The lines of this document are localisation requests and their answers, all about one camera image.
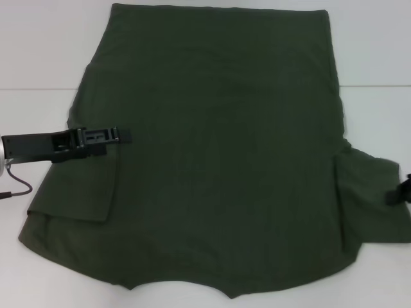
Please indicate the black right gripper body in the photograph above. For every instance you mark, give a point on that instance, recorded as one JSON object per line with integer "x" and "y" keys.
{"x": 407, "y": 191}

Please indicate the dark green t-shirt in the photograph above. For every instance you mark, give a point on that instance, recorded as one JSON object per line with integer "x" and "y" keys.
{"x": 224, "y": 144}

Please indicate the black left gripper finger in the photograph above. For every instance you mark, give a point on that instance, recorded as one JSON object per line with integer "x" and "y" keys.
{"x": 106, "y": 136}
{"x": 95, "y": 150}

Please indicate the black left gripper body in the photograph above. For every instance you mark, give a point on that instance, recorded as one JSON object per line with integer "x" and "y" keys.
{"x": 29, "y": 146}

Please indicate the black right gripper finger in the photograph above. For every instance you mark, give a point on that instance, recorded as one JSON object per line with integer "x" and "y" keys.
{"x": 393, "y": 197}

